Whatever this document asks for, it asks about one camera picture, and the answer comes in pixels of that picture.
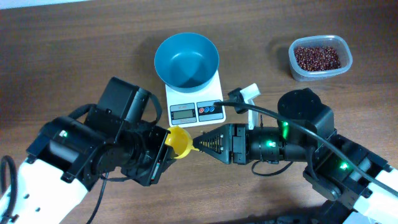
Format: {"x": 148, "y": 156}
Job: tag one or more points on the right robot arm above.
{"x": 358, "y": 185}

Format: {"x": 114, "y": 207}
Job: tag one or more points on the clear plastic container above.
{"x": 334, "y": 41}

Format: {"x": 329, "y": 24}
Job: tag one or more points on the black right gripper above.
{"x": 237, "y": 144}

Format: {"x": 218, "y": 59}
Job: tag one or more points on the blue plastic bowl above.
{"x": 186, "y": 62}

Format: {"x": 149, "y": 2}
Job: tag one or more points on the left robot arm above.
{"x": 71, "y": 153}

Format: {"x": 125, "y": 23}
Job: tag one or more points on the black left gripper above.
{"x": 160, "y": 155}

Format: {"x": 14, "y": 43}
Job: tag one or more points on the yellow measuring scoop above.
{"x": 181, "y": 142}

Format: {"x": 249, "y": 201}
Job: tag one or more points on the red adzuki beans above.
{"x": 316, "y": 59}

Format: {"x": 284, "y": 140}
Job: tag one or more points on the white digital kitchen scale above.
{"x": 197, "y": 108}

